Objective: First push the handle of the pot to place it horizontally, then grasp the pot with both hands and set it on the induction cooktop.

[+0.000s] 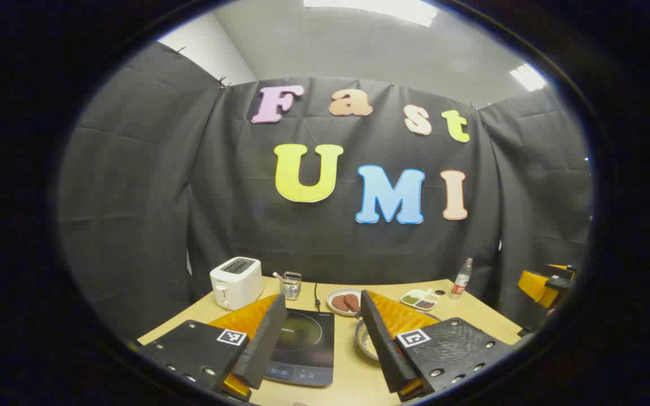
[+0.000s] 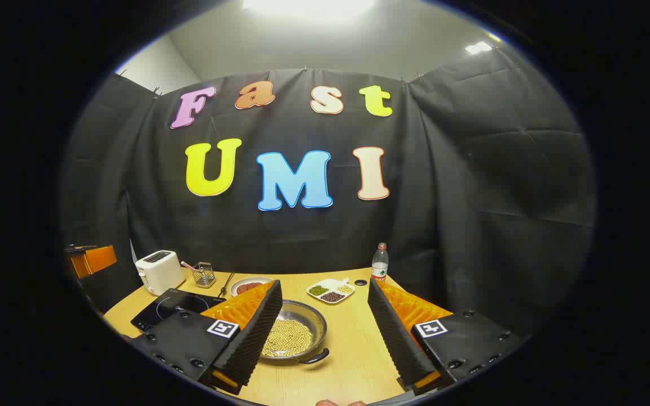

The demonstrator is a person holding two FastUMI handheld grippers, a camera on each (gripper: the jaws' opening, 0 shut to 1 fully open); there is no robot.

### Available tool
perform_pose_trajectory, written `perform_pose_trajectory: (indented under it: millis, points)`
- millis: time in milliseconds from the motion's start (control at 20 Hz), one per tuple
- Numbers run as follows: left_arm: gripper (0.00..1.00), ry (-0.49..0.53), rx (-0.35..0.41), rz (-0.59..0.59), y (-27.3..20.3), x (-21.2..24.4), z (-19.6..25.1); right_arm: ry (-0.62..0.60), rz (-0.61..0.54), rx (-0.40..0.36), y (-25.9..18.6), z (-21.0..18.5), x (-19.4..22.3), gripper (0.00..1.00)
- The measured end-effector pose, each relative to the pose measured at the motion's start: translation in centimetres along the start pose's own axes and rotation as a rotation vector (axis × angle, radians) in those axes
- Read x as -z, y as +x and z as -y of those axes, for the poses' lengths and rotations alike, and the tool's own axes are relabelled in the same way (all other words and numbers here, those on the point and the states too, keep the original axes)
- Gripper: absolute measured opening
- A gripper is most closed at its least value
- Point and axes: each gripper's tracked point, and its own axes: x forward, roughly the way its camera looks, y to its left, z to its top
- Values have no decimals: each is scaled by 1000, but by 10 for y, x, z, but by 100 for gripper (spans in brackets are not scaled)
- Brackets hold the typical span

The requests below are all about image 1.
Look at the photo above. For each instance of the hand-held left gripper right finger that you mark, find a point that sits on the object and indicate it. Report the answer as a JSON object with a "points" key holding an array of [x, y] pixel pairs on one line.
{"points": [[381, 344]]}

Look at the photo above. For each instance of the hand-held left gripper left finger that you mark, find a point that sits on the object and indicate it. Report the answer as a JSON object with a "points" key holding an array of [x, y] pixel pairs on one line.
{"points": [[263, 349]]}

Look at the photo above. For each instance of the black induction cooktop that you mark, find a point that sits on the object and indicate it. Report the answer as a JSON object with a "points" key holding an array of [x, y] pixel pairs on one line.
{"points": [[308, 349]]}

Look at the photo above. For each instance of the pile of soybeans in pot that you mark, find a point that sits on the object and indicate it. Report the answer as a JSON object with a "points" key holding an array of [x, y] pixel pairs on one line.
{"points": [[370, 345]]}

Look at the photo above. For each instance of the red raw steak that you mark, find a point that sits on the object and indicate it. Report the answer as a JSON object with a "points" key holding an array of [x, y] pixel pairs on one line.
{"points": [[352, 302], [339, 303]]}

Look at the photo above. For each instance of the heap of green mung beans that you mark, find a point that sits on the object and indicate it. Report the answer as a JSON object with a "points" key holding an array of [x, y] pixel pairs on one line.
{"points": [[410, 300]]}

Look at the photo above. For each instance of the heap of dark red beans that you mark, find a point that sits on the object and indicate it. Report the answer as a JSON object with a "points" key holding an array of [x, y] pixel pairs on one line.
{"points": [[425, 304]]}

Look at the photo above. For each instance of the white divided dish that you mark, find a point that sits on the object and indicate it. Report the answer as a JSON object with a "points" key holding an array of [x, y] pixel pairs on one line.
{"points": [[415, 292]]}

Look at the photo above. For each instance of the round white plate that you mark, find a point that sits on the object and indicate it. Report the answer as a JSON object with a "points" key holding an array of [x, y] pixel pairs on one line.
{"points": [[330, 304]]}

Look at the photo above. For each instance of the white toaster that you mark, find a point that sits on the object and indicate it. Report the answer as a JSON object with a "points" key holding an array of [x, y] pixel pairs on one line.
{"points": [[237, 285]]}

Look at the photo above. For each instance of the clear water bottle red label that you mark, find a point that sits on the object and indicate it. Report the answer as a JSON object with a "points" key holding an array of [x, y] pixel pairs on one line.
{"points": [[461, 282]]}

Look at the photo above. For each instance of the black backdrop cloth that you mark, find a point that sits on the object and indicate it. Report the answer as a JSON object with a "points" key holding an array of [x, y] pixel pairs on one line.
{"points": [[189, 169]]}

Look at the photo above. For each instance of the ceiling light panel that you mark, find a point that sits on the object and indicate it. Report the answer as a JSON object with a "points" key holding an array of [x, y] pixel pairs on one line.
{"points": [[528, 77]]}

